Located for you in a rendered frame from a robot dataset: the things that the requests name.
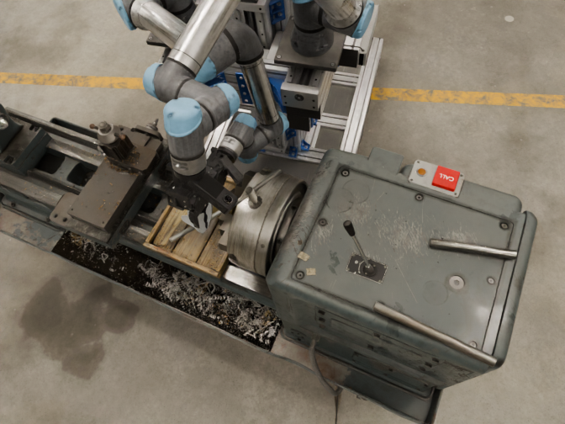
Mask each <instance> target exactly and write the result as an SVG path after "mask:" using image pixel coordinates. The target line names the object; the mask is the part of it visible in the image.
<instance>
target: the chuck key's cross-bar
mask: <svg viewBox="0 0 565 424"><path fill-rule="evenodd" d="M281 172H282V171H281V169H278V170H276V171H275V172H274V173H273V174H271V175H270V176H269V177H267V178H266V179H264V180H263V181H261V182H260V183H258V184H257V185H256V186H255V187H254V188H253V189H254V191H257V190H258V189H259V188H261V187H262V186H264V185H265V184H267V183H268V182H270V181H271V180H272V179H274V178H275V177H276V176H277V175H279V174H280V173H281ZM248 197H249V196H248V195H247V194H246V193H245V194H244V195H242V196H241V197H240V198H238V201H237V203H236V204H235V206H236V205H237V204H239V203H241V202H242V201H243V200H245V199H246V198H248ZM235 206H234V207H235ZM221 214H223V213H222V212H221V211H219V210H218V211H216V212H214V213H213V214H212V215H211V219H210V220H212V219H213V218H215V217H217V216H219V215H221ZM193 230H195V228H194V227H192V226H189V227H188V228H187V229H185V230H183V231H181V232H179V233H177V234H176V235H174V236H172V237H171V238H170V241H171V242H173V241H175V240H177V239H178V238H180V237H182V236H184V235H186V234H187V233H189V232H190V231H193Z"/></svg>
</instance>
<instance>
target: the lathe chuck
mask: <svg viewBox="0 0 565 424"><path fill-rule="evenodd" d="M262 170H263V171H269V172H270V173H269V174H267V175H264V176H263V175H261V174H260V173H259V172H257V173H256V174H255V176H254V177H253V178H252V179H251V180H250V182H249V183H248V184H247V186H252V187H253V188H254V187H255V186H256V185H257V184H258V183H260V182H261V181H263V180H264V179H266V178H267V177H269V176H270V175H271V174H273V173H274V172H275V171H276V170H273V169H271V168H268V167H265V168H263V169H262ZM291 177H293V176H291V175H288V174H286V173H283V172H281V173H280V174H279V175H277V176H276V177H275V178H274V179H272V180H271V181H270V182H268V183H267V184H265V185H264V186H262V187H261V188H259V189H258V190H257V191H255V193H256V196H257V197H259V198H260V199H261V204H260V205H259V206H258V207H255V208H253V207H251V206H250V200H249V198H246V199H245V200H243V201H242V202H241V203H239V204H237V206H236V208H235V212H234V215H233V218H232V221H231V223H230V229H229V234H228V239H227V253H229V254H234V255H235V257H236V260H237V261H234V260H233V259H231V258H229V260H230V262H231V263H234V264H235V265H237V266H240V267H242V268H245V269H248V270H250V271H252V272H254V273H257V272H256V270H255V255H256V246H257V242H258V239H259V235H260V233H261V228H262V225H263V223H264V220H265V218H266V216H267V212H268V210H269V209H270V206H271V204H272V201H273V200H274V198H275V197H276V195H277V193H278V191H279V189H280V188H281V187H282V186H283V184H284V183H285V182H286V181H287V180H288V179H289V178H291Z"/></svg>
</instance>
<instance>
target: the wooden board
mask: <svg viewBox="0 0 565 424"><path fill-rule="evenodd" d="M227 183H228V184H227ZM225 185H226V186H225ZM235 185H236V184H235V182H234V180H233V179H232V178H229V177H227V178H226V181H225V183H224V187H225V188H227V189H228V190H229V191H230V190H232V189H233V188H235ZM182 215H187V209H185V210H184V211H182V210H179V209H176V208H174V207H171V206H170V205H167V207H166V209H165V210H164V212H163V213H162V215H161V217H160V219H159V220H158V221H157V223H156V225H155V226H154V228H153V229H152V231H151V233H150V234H149V235H148V237H147V239H146V240H145V242H144V243H145V244H143V246H145V247H146V248H147V249H149V250H152V251H153V252H157V253H159V254H161V255H163V256H165V257H169V258H170V259H172V260H175V261H177V262H180V263H182V264H184V265H187V266H189V267H190V268H196V269H197V270H199V271H201V272H204V273H206V274H209V275H211V276H213V277H216V278H218V279H220V278H221V276H222V274H223V272H224V270H225V268H226V266H227V264H228V263H229V261H230V260H229V254H228V253H227V252H225V251H223V250H220V249H219V246H218V245H219V243H218V242H219V240H220V238H221V235H220V230H219V228H220V226H221V225H220V224H219V218H218V217H215V218H213V219H212V220H211V221H210V222H209V228H208V229H207V230H206V231H205V232H204V233H200V232H198V231H197V230H196V229H195V230H193V231H190V232H189V233H187V234H186V235H184V236H182V237H180V238H178V239H177V240H175V241H174V242H171V241H170V238H171V237H172V236H174V235H173V233H174V234H175V235H176V234H177V233H179V232H181V231H183V230H185V229H187V228H188V227H189V226H190V225H189V224H187V223H185V222H184V221H182V218H181V217H182ZM164 223H165V224H164ZM169 224H170V225H169ZM164 225H165V226H164ZM163 226H164V227H163ZM169 226H170V227H169ZM173 226H174V227H173ZM174 229H175V230H174ZM162 230H163V231H162ZM164 232H166V233H164ZM215 234H216V235H215ZM150 235H152V236H150ZM160 235H161V236H160ZM163 237H164V238H163ZM183 237H185V238H183ZM155 239H156V240H155ZM157 239H158V240H159V241H158V240H157ZM154 240H155V241H154ZM161 240H162V241H161ZM179 240H180V241H179ZM183 240H185V241H183ZM211 240H212V241H211ZM215 240H216V241H215ZM214 241H215V243H214ZM153 242H154V243H155V245H154V243H153ZM158 242H159V243H160V244H161V245H162V246H161V245H158V244H157V243H158ZM178 242H179V243H178ZM195 242H196V243H195ZM213 243H214V245H213ZM165 244H166V246H164V245H165ZM211 245H212V246H211ZM159 246H160V247H159ZM205 246H206V247H205ZM217 246H218V247H217ZM164 247H165V249H164ZM167 247H168V248H167ZM215 247H216V248H217V249H216V248H215ZM169 249H170V251H169ZM173 249H175V250H176V251H175V250H174V251H173ZM218 251H219V252H218ZM190 252H191V253H190ZM168 253H169V254H168ZM199 253H200V254H199ZM185 254H186V255H185ZM218 254H219V255H218ZM220 254H221V255H222V256H220ZM183 255H184V256H183ZM191 255H192V256H191ZM201 255H202V256H201ZM186 256H187V258H186ZM213 258H214V260H213ZM215 258H216V259H217V260H216V259H215ZM220 258H221V259H220ZM195 259H196V260H195ZM194 260H195V261H194ZM200 260H201V261H200ZM209 260H210V261H209ZM215 260H216V261H219V262H216V261H215ZM208 261H209V263H208V264H207V262H208ZM213 262H214V263H213ZM215 262H216V263H215ZM210 263H211V264H212V263H213V265H212V266H211V264H210ZM210 266H211V267H210ZM214 267H217V268H215V269H213V268H214ZM211 268H212V269H211ZM215 270H216V271H215Z"/></svg>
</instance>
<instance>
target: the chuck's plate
mask: <svg viewBox="0 0 565 424"><path fill-rule="evenodd" d="M307 189H308V185H307V183H306V181H304V180H303V179H300V178H296V177H291V178H289V179H288V180H287V181H286V182H285V183H284V184H283V185H282V187H281V188H280V189H279V191H278V193H277V195H276V197H275V198H274V200H273V201H272V204H271V206H270V209H269V210H268V212H267V216H266V218H265V220H264V223H263V225H262V228H261V233H260V235H259V239H258V242H257V246H256V255H255V270H256V272H257V273H258V274H260V275H262V276H264V277H266V275H267V273H268V271H269V269H270V267H271V265H272V262H273V260H274V257H273V253H274V247H275V243H276V239H277V234H278V232H279V229H280V226H281V224H282V222H283V219H284V217H285V214H286V213H287V211H288V209H289V207H290V205H291V204H292V203H293V201H294V200H295V199H296V198H298V197H300V198H304V195H305V193H306V191H307Z"/></svg>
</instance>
